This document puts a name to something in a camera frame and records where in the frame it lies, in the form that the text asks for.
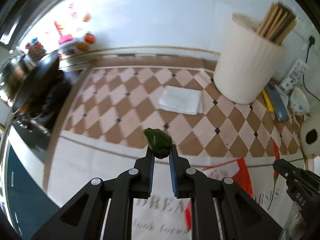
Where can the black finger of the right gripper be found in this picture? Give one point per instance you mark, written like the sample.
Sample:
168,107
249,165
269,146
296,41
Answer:
281,167

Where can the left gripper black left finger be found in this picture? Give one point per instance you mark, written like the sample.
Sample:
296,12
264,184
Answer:
102,209

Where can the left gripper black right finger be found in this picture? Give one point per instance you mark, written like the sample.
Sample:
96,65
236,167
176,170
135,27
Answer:
220,209

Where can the green vegetable leaf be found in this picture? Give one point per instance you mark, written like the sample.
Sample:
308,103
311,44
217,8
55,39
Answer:
158,141

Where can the blue kitchen base cabinets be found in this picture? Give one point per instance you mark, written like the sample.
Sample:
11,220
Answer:
29,207

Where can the white rice cooker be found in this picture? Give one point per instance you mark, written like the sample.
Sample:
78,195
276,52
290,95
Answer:
310,136

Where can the grey knife sharpener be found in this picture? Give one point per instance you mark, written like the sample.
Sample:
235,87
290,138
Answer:
276,102

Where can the white patterned bowl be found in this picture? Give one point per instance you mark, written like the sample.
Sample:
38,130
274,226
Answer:
298,102

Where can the checkered tablecloth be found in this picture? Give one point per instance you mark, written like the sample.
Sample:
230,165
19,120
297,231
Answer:
99,131

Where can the white power strip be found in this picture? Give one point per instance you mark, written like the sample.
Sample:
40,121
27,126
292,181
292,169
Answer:
297,71

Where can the white cylindrical chopstick holder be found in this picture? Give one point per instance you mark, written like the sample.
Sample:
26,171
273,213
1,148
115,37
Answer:
247,61

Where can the black gas stove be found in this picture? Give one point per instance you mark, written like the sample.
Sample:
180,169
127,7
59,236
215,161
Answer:
36,125

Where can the white folded cloth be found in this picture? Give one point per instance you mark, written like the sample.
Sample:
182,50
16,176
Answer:
181,100

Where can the black wok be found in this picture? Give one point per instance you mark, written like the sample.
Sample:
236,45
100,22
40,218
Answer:
23,89

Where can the bundle of wooden chopsticks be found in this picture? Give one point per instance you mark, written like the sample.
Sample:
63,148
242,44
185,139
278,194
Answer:
278,22

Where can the orange tomato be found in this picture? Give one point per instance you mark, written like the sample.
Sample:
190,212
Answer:
89,38

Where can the pink plastic utensil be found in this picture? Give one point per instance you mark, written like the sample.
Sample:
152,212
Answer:
63,38

